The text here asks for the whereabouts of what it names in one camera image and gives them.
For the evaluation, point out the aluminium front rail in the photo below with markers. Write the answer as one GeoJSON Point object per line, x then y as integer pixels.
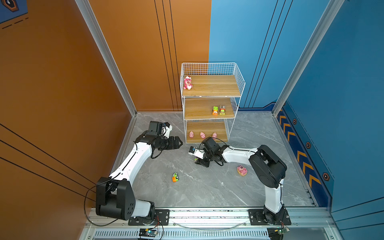
{"type": "Point", "coordinates": [222, 223]}

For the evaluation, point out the orange green toy car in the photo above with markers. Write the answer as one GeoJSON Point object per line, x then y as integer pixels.
{"type": "Point", "coordinates": [175, 177]}

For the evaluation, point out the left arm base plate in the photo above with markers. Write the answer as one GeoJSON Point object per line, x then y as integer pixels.
{"type": "Point", "coordinates": [161, 217]}

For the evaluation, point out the pink bear toy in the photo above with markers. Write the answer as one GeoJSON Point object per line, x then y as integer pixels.
{"type": "Point", "coordinates": [187, 83]}

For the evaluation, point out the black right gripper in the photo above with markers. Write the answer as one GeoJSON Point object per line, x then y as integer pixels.
{"type": "Point", "coordinates": [201, 162]}

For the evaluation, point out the green grey toy truck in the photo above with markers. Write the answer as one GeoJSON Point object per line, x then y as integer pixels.
{"type": "Point", "coordinates": [222, 110]}

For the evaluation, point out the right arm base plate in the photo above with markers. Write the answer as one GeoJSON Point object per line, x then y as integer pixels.
{"type": "Point", "coordinates": [260, 217]}

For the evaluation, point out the left green circuit board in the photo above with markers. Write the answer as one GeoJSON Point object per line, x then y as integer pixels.
{"type": "Point", "coordinates": [148, 234]}

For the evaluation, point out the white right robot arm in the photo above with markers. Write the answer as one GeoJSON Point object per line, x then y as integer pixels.
{"type": "Point", "coordinates": [269, 168]}

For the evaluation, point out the green orange toy truck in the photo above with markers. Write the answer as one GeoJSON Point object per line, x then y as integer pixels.
{"type": "Point", "coordinates": [215, 111]}

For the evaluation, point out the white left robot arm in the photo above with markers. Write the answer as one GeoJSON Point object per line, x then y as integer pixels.
{"type": "Point", "coordinates": [114, 195]}

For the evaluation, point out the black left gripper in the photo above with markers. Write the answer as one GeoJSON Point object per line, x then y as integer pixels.
{"type": "Point", "coordinates": [171, 145]}

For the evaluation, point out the pink round cake toy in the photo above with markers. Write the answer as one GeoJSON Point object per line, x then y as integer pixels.
{"type": "Point", "coordinates": [242, 171]}

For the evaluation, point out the right green circuit board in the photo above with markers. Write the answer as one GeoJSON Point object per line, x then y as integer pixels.
{"type": "Point", "coordinates": [281, 231]}

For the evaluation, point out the green circuit board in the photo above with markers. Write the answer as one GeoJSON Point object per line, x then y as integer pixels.
{"type": "Point", "coordinates": [281, 231]}
{"type": "Point", "coordinates": [148, 234]}

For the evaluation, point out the white wire wooden shelf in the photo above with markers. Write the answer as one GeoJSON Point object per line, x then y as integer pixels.
{"type": "Point", "coordinates": [214, 84]}

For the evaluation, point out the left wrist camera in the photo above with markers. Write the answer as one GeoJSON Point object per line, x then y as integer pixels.
{"type": "Point", "coordinates": [166, 130]}

